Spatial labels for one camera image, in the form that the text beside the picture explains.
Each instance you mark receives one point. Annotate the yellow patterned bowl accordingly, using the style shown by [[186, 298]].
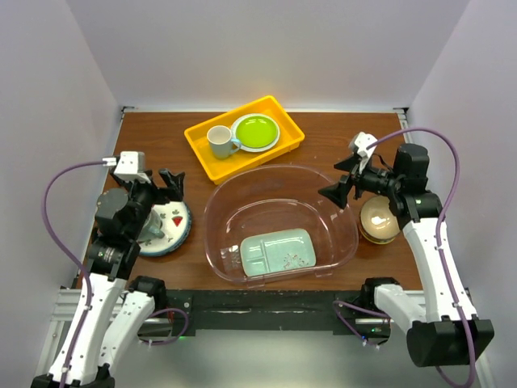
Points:
[[376, 240]]

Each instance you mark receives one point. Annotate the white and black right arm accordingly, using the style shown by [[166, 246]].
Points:
[[446, 330]]

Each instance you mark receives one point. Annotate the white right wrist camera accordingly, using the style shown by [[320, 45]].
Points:
[[363, 145]]

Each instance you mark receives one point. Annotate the clear plastic bin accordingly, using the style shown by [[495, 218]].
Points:
[[270, 199]]

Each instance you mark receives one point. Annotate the dark blue patterned plate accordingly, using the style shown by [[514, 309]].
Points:
[[177, 242]]

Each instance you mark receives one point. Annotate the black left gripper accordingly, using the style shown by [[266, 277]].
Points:
[[173, 191]]

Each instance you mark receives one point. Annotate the beige bowl with black rim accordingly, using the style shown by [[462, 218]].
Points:
[[376, 218]]

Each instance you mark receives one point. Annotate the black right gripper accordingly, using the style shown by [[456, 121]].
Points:
[[339, 191]]

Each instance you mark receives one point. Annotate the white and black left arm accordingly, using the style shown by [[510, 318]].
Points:
[[111, 308]]

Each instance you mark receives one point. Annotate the yellow plastic tray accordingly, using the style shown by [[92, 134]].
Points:
[[219, 170]]

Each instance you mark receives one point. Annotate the green plate white rim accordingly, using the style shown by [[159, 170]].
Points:
[[256, 132]]

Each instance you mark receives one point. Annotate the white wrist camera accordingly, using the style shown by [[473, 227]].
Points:
[[128, 166], [363, 145]]

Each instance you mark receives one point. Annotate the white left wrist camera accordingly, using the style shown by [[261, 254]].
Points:
[[128, 166]]

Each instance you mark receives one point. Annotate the white mug blue handle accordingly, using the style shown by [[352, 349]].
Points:
[[222, 141]]

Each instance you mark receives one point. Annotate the aluminium table frame rail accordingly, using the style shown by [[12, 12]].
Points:
[[477, 369]]

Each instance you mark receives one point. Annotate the mint divided rectangular plate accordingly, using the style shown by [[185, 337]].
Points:
[[275, 252]]

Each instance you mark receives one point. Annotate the teal glazed ceramic mug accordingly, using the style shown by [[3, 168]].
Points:
[[152, 228]]

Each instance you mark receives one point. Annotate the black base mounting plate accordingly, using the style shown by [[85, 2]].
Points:
[[275, 310]]

